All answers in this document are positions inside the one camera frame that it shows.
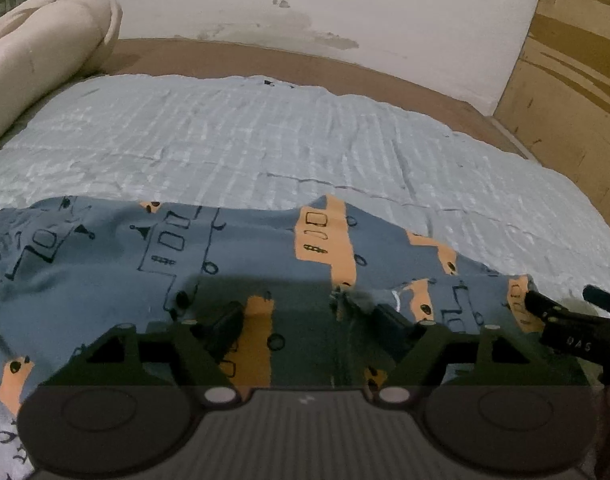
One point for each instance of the brown mattress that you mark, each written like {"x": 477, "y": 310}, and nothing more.
{"x": 285, "y": 62}

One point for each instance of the light blue quilted blanket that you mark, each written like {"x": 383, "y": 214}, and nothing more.
{"x": 285, "y": 135}

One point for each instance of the wooden plywood panel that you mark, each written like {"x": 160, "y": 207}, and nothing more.
{"x": 575, "y": 110}

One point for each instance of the blue pants with orange print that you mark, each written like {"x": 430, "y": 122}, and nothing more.
{"x": 110, "y": 280}

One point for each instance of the cream rolled pillow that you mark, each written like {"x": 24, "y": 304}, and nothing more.
{"x": 40, "y": 55}

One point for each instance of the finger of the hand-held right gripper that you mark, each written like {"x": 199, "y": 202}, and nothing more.
{"x": 545, "y": 306}
{"x": 605, "y": 299}

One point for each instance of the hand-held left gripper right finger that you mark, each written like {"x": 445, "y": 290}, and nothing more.
{"x": 392, "y": 322}

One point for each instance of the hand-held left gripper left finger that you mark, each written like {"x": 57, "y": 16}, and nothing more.
{"x": 225, "y": 327}

